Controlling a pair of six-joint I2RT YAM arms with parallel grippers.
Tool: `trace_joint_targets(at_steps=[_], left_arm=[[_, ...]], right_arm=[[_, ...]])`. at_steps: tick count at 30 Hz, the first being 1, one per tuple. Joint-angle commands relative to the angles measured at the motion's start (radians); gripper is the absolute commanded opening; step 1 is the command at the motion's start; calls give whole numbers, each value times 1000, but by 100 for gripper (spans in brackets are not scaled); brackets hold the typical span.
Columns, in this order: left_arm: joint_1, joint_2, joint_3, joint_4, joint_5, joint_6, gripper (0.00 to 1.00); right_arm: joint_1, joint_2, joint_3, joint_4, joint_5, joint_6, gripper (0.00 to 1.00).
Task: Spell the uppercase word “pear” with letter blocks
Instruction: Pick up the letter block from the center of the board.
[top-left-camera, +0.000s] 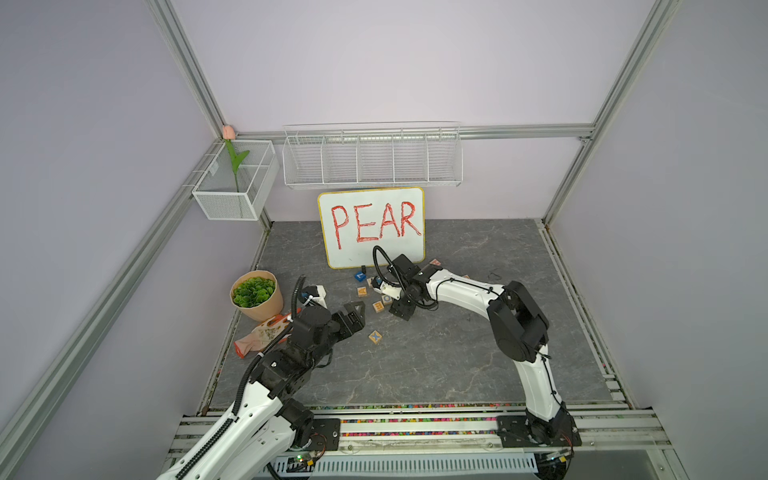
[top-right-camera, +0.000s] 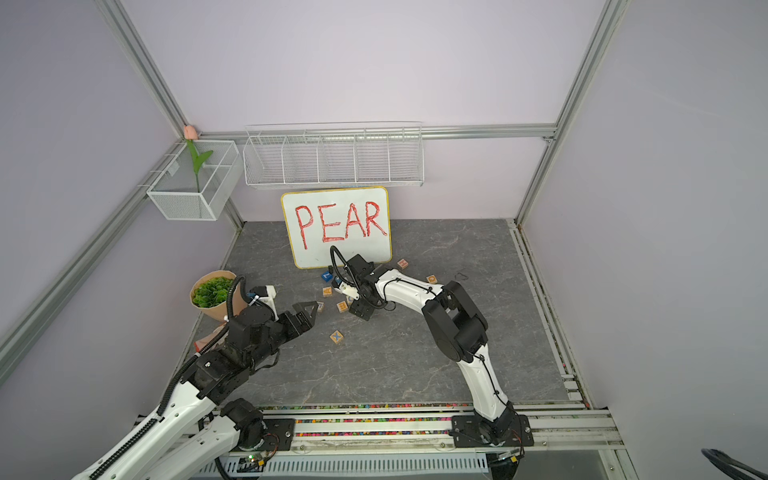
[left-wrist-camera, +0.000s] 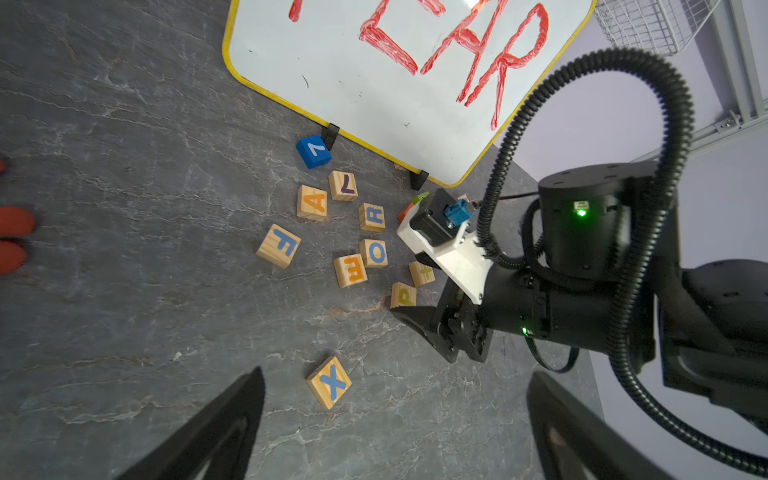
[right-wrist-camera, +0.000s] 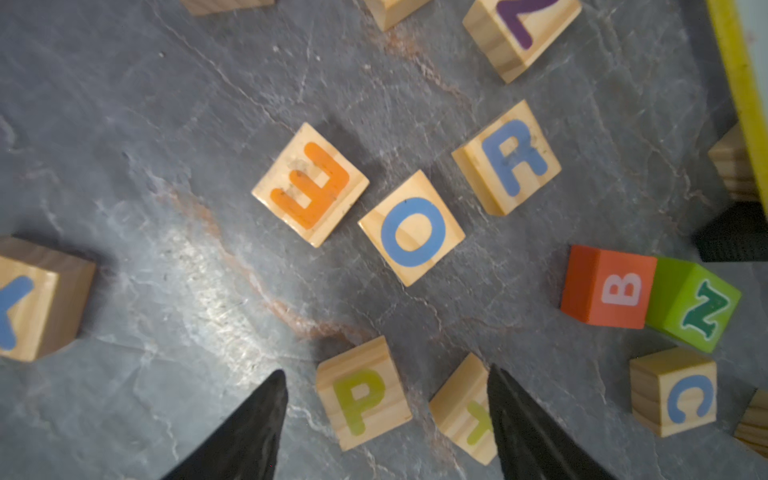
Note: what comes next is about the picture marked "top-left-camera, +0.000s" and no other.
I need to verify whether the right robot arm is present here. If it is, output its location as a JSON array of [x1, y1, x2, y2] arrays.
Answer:
[[372, 255, 575, 444]]

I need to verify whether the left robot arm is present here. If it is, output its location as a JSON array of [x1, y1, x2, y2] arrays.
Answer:
[[159, 301, 365, 479]]

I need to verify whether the wooden block letter X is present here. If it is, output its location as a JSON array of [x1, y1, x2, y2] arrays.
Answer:
[[368, 330, 383, 344]]

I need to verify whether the white board with red PEAR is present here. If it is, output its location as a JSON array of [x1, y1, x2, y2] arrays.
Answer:
[[317, 187, 426, 269]]

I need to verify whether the pink snack packet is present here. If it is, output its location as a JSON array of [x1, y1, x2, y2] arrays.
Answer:
[[234, 314, 291, 358]]

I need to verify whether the potted green plant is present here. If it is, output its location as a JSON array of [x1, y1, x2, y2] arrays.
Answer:
[[230, 270, 284, 323]]

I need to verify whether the pink artificial tulip flower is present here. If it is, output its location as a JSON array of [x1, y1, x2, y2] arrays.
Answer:
[[222, 125, 250, 192]]

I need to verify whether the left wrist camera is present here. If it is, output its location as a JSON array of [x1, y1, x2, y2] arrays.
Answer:
[[300, 285, 327, 308]]

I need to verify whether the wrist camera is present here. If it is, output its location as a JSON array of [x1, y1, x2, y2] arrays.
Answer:
[[370, 276, 402, 300], [300, 285, 327, 308]]

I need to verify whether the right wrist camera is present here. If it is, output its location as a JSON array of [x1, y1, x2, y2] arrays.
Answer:
[[370, 276, 402, 300]]

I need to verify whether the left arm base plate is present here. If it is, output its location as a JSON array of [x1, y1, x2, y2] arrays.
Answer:
[[291, 417, 341, 452]]

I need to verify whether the long white wire basket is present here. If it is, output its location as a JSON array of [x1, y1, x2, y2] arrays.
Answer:
[[282, 121, 464, 190]]

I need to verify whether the small white wire basket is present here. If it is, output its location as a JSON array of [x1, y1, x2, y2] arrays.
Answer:
[[192, 140, 279, 221]]

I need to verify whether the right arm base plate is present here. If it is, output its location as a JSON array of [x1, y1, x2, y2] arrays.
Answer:
[[496, 413, 582, 448]]

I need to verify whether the white vented cable duct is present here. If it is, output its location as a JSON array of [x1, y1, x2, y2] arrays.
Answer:
[[271, 453, 539, 479]]

